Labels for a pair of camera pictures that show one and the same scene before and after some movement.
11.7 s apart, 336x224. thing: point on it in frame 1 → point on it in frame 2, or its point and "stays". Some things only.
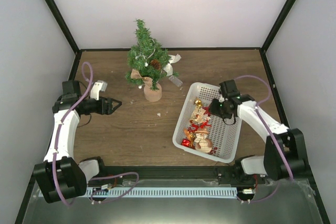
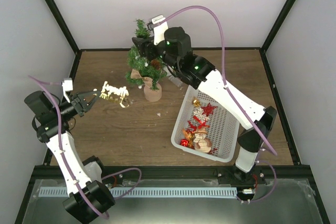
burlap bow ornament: (135, 74) stays
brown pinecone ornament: (156, 63) stays
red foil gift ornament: (186, 142) stays
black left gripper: (108, 110) → (79, 105)
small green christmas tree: (146, 62) stays
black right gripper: (213, 111) → (146, 47)
